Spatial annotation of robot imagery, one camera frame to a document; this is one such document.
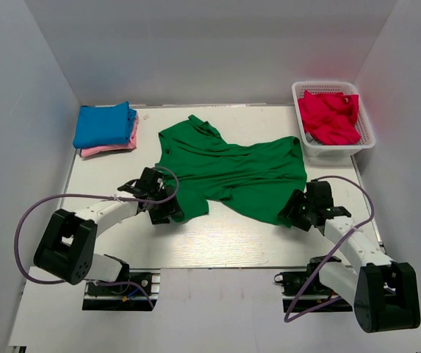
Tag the folded pink t shirt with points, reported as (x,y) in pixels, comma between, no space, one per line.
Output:
(131,144)

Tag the folded blue t shirt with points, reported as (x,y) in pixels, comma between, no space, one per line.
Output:
(104,126)

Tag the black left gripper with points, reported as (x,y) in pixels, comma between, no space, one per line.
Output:
(171,208)

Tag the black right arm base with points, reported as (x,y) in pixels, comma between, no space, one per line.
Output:
(316,295)

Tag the crumpled red t shirt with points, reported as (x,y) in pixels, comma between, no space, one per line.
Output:
(330,118)

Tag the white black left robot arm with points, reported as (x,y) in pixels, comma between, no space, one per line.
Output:
(67,247)

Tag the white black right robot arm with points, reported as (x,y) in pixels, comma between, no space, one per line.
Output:
(355,274)

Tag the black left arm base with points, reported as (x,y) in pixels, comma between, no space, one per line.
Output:
(139,294)

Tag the green t shirt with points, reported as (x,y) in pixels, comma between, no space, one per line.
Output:
(255,181)

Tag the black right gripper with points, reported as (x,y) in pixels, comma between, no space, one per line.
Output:
(296,198)

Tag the white plastic basket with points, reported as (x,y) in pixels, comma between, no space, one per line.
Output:
(363,126)

